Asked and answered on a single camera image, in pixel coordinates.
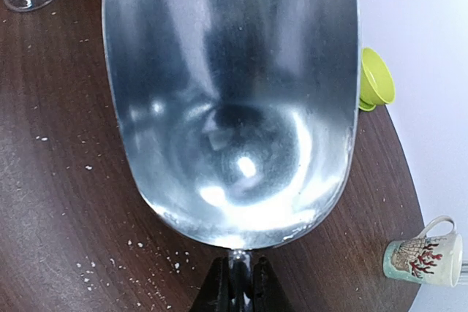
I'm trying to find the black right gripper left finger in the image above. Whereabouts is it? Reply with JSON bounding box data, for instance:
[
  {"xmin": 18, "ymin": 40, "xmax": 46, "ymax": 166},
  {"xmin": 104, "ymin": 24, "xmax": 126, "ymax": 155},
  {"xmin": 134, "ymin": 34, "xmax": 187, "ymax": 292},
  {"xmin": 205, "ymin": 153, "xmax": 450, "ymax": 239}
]
[{"xmin": 191, "ymin": 257, "xmax": 231, "ymax": 312}]

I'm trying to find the green bowl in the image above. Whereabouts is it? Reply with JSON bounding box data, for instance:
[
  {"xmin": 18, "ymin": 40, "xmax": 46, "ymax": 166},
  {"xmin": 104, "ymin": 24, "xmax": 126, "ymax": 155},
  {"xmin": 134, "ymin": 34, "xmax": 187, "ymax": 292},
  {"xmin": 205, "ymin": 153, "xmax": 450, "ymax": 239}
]
[{"xmin": 360, "ymin": 47, "xmax": 396, "ymax": 105}]

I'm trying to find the green saucer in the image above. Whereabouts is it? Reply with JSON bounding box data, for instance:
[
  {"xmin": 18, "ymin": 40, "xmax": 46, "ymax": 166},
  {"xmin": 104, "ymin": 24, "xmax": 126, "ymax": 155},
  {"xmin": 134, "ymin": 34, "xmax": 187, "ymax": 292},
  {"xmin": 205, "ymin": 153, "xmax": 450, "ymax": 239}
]
[{"xmin": 358, "ymin": 99, "xmax": 376, "ymax": 112}]

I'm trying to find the silver metal scoop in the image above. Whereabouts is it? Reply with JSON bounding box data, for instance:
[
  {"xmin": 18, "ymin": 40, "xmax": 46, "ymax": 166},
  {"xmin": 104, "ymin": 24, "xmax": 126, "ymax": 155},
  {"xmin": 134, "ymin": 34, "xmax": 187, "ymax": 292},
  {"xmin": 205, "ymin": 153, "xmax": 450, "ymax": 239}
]
[{"xmin": 101, "ymin": 0, "xmax": 362, "ymax": 254}]

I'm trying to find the coral pattern ceramic mug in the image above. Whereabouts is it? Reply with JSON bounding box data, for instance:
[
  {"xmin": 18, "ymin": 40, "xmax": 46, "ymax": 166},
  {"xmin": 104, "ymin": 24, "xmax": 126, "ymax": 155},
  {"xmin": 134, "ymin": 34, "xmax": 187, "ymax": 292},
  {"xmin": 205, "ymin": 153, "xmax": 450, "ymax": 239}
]
[{"xmin": 382, "ymin": 216, "xmax": 463, "ymax": 287}]

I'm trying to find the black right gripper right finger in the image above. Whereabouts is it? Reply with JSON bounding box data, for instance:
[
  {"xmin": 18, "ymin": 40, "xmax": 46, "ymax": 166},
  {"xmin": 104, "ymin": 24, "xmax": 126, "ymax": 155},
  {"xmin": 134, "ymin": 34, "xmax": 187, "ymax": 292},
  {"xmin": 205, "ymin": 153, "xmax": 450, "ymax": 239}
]
[{"xmin": 253, "ymin": 257, "xmax": 291, "ymax": 312}]

